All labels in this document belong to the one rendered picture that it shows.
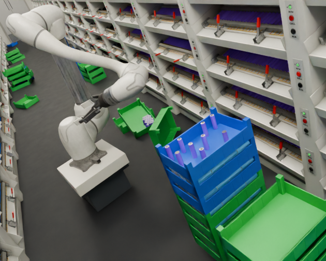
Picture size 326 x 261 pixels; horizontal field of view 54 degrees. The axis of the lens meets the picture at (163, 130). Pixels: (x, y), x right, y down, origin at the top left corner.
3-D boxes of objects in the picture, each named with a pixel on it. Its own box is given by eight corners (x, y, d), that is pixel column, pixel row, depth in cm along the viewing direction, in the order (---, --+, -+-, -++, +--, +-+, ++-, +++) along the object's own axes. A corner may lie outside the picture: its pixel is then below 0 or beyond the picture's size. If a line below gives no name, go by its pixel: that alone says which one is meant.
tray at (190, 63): (201, 72, 180) (192, 60, 175) (157, 56, 231) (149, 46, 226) (225, 48, 182) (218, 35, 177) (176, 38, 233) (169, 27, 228)
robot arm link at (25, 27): (35, 30, 146) (52, 21, 156) (0, 11, 146) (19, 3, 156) (31, 54, 155) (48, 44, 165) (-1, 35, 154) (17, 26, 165)
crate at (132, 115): (158, 126, 249) (157, 119, 243) (136, 139, 245) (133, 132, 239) (140, 103, 267) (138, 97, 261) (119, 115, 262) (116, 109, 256)
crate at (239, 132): (193, 183, 108) (187, 165, 104) (161, 162, 124) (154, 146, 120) (254, 135, 118) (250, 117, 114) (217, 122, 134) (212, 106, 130)
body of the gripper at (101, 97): (105, 87, 161) (92, 95, 166) (101, 98, 155) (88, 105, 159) (115, 98, 165) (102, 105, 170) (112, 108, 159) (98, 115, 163)
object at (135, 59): (160, 78, 248) (150, 64, 241) (133, 64, 299) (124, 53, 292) (179, 60, 250) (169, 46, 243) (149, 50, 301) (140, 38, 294)
